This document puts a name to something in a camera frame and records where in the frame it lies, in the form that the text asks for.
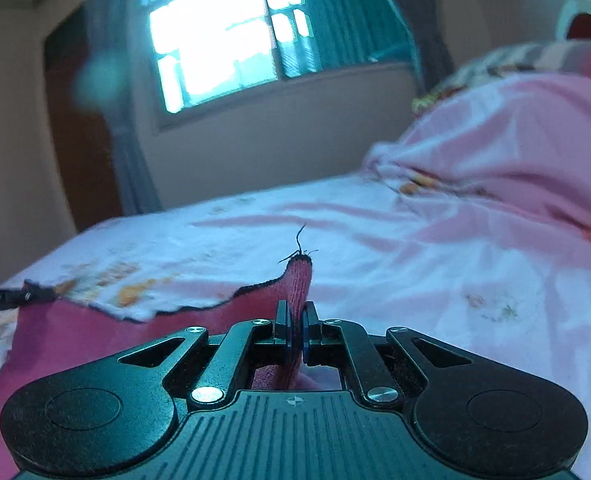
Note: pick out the window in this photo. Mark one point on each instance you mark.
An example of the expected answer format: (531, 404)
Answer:
(215, 35)

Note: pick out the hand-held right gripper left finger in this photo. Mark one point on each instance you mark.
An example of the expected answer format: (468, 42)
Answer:
(283, 330)

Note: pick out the floral bed sheet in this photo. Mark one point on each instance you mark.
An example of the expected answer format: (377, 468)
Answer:
(375, 270)

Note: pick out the pink striped knit sweater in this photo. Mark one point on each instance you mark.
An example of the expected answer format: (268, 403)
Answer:
(125, 330)

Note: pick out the teal curtain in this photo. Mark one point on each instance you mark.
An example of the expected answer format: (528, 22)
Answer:
(340, 15)

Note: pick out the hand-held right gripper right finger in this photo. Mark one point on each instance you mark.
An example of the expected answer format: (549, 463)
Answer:
(307, 332)

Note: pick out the striped pillow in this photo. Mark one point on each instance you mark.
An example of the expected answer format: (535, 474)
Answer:
(525, 57)

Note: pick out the brown wooden door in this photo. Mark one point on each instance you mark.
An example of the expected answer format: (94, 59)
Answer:
(75, 160)

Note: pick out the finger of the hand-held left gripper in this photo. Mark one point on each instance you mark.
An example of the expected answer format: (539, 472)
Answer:
(5, 297)

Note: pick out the grey curtain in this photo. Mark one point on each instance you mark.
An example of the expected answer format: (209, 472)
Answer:
(130, 160)
(425, 10)

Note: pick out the pink blanket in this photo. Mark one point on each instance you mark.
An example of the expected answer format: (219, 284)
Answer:
(500, 135)

